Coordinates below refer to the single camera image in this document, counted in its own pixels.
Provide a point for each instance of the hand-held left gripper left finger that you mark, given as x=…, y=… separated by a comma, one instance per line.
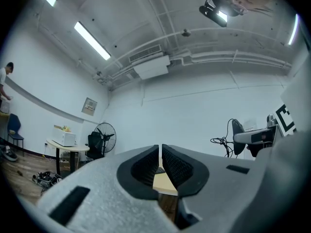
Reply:
x=104, y=186

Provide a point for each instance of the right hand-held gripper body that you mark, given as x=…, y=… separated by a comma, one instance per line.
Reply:
x=285, y=120

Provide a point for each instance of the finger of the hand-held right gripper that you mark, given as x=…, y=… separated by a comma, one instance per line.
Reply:
x=243, y=137

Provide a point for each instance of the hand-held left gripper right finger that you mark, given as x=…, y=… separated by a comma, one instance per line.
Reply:
x=218, y=186

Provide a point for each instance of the black office chair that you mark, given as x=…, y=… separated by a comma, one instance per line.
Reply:
x=93, y=144

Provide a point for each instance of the round beige table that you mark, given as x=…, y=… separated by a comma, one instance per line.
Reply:
x=70, y=148

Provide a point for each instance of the pile of floor equipment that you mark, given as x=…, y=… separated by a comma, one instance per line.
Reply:
x=46, y=178

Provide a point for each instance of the white microwave oven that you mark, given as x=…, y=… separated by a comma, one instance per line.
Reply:
x=64, y=138

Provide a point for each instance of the yellow flower bunch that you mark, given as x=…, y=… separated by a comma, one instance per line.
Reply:
x=65, y=128

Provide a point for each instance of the white ceiling pipes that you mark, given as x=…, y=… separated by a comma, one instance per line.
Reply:
x=218, y=56

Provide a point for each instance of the blue chair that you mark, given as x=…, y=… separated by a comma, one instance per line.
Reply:
x=13, y=124

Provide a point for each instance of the white air conditioner unit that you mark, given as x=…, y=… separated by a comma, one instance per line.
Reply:
x=151, y=67

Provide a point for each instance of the ceiling smoke detector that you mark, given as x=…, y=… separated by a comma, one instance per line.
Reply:
x=186, y=33

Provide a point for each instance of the white wall notice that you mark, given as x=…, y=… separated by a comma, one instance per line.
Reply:
x=250, y=124

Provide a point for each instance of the black pedestal fan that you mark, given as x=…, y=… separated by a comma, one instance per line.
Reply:
x=108, y=131

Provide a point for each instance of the grey electrical wall panel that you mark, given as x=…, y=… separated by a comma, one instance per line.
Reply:
x=89, y=106

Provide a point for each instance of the grey wall trunking strip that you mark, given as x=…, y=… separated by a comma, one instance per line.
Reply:
x=36, y=98

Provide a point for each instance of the white security camera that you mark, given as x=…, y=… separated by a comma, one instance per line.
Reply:
x=98, y=73

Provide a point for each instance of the black head-mounted camera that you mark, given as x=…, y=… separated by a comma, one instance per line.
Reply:
x=213, y=14

